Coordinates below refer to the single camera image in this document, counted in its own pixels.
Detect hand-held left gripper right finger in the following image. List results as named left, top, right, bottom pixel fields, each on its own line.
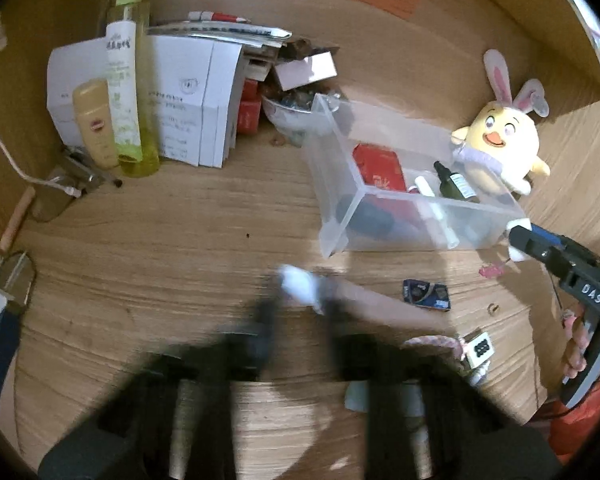
left=325, top=297, right=563, bottom=480

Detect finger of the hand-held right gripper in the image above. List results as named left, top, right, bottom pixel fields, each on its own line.
left=509, top=226, right=582, bottom=282
left=529, top=225, right=597, bottom=261

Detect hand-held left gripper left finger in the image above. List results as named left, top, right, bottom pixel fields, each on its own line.
left=37, top=300, right=281, bottom=480

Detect pink tube white cap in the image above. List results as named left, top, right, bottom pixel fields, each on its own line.
left=279, top=265, right=456, bottom=333

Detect blue razor blade box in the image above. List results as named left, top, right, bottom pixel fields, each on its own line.
left=402, top=279, right=451, bottom=312

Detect dark green dropper bottle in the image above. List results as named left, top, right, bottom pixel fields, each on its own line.
left=433, top=160, right=481, bottom=204

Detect white black-dotted mahjong tile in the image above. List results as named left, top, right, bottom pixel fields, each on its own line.
left=462, top=331, right=496, bottom=367

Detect clear plastic bin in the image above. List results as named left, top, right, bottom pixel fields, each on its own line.
left=300, top=92, right=531, bottom=260

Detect light green tube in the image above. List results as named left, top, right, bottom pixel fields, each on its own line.
left=413, top=175, right=462, bottom=251

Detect red gold-print packet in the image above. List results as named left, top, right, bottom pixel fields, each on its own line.
left=352, top=143, right=407, bottom=196

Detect person's right hand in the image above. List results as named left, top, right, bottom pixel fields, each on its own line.
left=561, top=309, right=589, bottom=382

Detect yellow chick plush toy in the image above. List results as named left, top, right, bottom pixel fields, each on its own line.
left=450, top=49, right=552, bottom=196

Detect red cloth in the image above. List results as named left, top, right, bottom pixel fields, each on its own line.
left=550, top=370, right=600, bottom=461

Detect red small boxes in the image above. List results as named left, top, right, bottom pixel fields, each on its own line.
left=236, top=79, right=263, bottom=135

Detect clear plastic bowl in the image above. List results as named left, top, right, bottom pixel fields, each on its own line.
left=261, top=91, right=341, bottom=133

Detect white paper carton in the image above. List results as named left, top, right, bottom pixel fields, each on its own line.
left=46, top=35, right=246, bottom=168

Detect dark metal clip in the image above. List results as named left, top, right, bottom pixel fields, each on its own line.
left=62, top=146, right=123, bottom=193

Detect yellow-green spray bottle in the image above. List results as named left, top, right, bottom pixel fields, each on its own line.
left=105, top=0, right=161, bottom=178

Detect small white open box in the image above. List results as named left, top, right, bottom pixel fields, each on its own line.
left=272, top=50, right=338, bottom=92

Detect beige lotion bottle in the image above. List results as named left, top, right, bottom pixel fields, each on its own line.
left=71, top=79, right=121, bottom=170

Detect wooden stick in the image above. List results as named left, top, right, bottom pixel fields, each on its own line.
left=0, top=186, right=36, bottom=252

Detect white green tube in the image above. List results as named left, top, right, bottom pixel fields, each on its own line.
left=105, top=19, right=143, bottom=162

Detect stack of books and papers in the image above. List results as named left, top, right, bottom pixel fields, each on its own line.
left=147, top=19, right=293, bottom=81

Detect red white pen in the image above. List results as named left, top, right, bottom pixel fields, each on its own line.
left=187, top=10, right=251, bottom=25

